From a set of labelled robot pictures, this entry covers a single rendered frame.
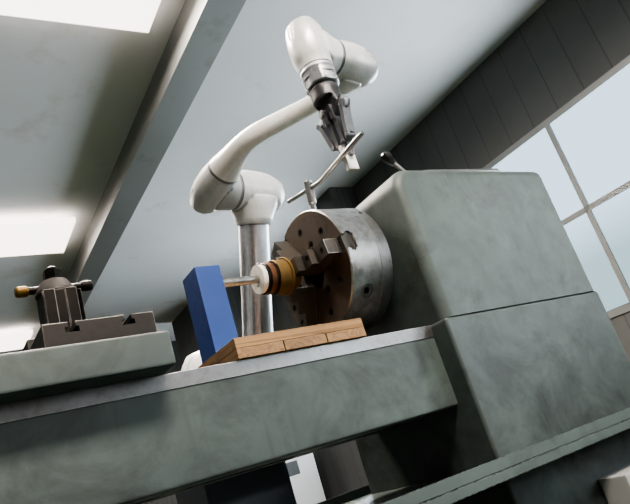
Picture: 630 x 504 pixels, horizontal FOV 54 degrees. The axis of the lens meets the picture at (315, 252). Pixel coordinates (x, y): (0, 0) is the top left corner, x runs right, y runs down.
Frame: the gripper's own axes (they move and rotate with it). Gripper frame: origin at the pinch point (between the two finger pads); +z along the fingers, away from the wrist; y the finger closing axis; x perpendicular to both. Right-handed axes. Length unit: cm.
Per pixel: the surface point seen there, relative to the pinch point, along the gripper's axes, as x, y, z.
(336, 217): -5.3, -5.4, 13.1
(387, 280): 3.0, -5.4, 30.3
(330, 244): -9.9, -5.1, 20.0
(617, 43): 292, -46, -119
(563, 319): 47, 3, 50
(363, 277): -4.2, -4.8, 29.0
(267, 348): -36, -1, 42
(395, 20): 187, -113, -180
